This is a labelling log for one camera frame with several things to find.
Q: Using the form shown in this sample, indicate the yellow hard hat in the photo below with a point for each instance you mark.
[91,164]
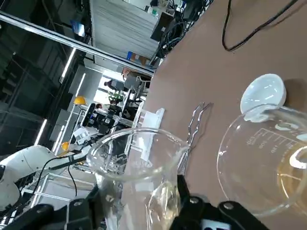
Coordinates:
[65,145]
[80,100]

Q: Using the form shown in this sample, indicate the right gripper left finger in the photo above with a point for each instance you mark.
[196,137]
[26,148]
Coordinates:
[72,213]

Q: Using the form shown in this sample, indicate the metal crucible tongs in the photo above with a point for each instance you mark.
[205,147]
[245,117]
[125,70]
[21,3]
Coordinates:
[190,134]

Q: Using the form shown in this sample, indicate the black computer case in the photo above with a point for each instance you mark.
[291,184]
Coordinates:
[163,26]

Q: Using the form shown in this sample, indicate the person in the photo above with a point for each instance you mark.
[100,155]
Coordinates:
[108,84]

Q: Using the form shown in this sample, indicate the green potted plant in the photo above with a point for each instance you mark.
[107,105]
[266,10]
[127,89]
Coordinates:
[116,97]

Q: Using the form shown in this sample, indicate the glass beaker with amber liquid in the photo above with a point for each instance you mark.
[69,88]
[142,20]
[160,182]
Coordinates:
[263,167]

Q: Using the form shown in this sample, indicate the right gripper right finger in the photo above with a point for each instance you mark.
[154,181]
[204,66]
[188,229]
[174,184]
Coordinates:
[192,208]

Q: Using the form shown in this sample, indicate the aluminium frame beam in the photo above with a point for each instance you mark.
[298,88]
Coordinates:
[72,43]

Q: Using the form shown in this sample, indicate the small clear glass beaker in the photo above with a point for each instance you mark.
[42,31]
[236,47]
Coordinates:
[115,172]

